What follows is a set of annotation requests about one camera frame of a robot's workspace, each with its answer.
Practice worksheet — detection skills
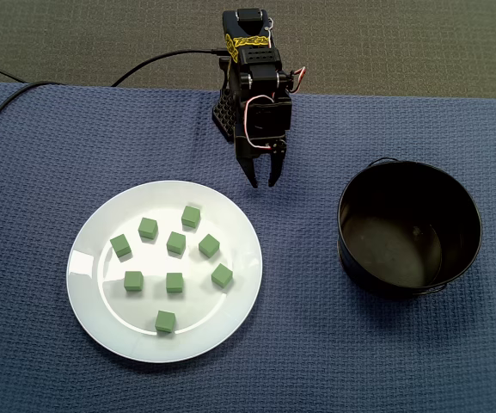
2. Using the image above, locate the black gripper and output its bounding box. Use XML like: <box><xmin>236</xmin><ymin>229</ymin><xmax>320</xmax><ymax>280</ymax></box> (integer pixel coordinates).
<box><xmin>233</xmin><ymin>94</ymin><xmax>295</xmax><ymax>190</ymax></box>

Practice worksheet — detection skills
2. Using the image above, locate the small green cube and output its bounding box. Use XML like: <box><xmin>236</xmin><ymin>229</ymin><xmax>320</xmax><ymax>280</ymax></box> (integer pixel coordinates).
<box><xmin>109</xmin><ymin>233</ymin><xmax>132</xmax><ymax>260</ymax></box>
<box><xmin>123</xmin><ymin>270</ymin><xmax>144</xmax><ymax>293</ymax></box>
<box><xmin>181</xmin><ymin>205</ymin><xmax>202</xmax><ymax>230</ymax></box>
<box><xmin>211</xmin><ymin>262</ymin><xmax>235</xmax><ymax>289</ymax></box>
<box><xmin>165</xmin><ymin>272</ymin><xmax>185</xmax><ymax>294</ymax></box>
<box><xmin>138</xmin><ymin>217</ymin><xmax>159</xmax><ymax>240</ymax></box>
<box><xmin>166</xmin><ymin>231</ymin><xmax>187</xmax><ymax>256</ymax></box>
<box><xmin>198</xmin><ymin>233</ymin><xmax>221</xmax><ymax>259</ymax></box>
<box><xmin>154</xmin><ymin>310</ymin><xmax>177</xmax><ymax>335</ymax></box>

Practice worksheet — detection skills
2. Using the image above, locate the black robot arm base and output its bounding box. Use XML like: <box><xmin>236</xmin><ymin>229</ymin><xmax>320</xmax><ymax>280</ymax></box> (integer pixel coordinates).
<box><xmin>211</xmin><ymin>54</ymin><xmax>238</xmax><ymax>144</ymax></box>

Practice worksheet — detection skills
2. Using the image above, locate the white round plate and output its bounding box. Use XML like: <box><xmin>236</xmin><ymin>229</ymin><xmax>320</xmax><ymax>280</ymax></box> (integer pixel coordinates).
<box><xmin>65</xmin><ymin>179</ymin><xmax>264</xmax><ymax>365</ymax></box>

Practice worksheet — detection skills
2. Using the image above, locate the black metal bucket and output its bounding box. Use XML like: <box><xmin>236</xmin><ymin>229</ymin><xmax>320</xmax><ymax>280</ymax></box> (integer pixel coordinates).
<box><xmin>336</xmin><ymin>157</ymin><xmax>484</xmax><ymax>301</ymax></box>

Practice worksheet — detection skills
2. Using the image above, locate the blue waffle weave cloth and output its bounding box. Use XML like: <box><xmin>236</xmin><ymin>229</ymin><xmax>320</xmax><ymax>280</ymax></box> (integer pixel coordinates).
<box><xmin>0</xmin><ymin>81</ymin><xmax>496</xmax><ymax>413</ymax></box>

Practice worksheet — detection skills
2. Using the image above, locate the white red gripper servo wire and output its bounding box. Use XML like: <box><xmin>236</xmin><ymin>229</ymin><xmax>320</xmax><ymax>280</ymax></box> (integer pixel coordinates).
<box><xmin>243</xmin><ymin>95</ymin><xmax>275</xmax><ymax>153</ymax></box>

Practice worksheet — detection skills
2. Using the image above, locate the white red wrist servo wire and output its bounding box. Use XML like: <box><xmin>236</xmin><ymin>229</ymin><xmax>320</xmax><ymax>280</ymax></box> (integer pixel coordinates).
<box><xmin>286</xmin><ymin>66</ymin><xmax>308</xmax><ymax>93</ymax></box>

